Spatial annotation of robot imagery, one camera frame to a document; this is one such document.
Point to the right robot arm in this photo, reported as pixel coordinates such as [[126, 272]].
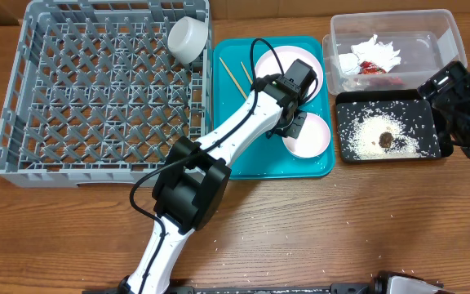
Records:
[[448, 92]]

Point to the pile of rice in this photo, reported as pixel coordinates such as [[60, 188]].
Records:
[[410, 121]]

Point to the red snack wrapper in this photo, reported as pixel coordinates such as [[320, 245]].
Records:
[[369, 68]]

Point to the brown food scrap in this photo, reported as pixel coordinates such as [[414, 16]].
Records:
[[385, 140]]

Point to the white napkin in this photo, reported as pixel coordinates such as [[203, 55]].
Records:
[[373, 53]]

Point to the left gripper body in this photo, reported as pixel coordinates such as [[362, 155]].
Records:
[[292, 125]]

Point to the pink round plate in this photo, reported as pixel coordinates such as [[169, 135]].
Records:
[[267, 64]]

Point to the grey dishwasher rack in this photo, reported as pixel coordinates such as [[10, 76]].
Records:
[[95, 96]]

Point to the grey-white bowl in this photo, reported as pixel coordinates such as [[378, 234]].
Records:
[[187, 39]]

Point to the teal plastic tray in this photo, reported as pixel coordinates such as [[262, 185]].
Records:
[[266, 158]]

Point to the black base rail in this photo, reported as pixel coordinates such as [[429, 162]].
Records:
[[335, 288]]

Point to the pink bowl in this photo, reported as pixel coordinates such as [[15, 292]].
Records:
[[313, 139]]

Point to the black food waste tray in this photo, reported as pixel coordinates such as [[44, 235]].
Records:
[[366, 96]]

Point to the wooden chopstick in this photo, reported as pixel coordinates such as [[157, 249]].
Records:
[[234, 80], [249, 78]]

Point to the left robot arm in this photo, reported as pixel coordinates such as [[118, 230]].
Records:
[[191, 184]]

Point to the clear plastic bin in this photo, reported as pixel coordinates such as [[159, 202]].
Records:
[[424, 41]]

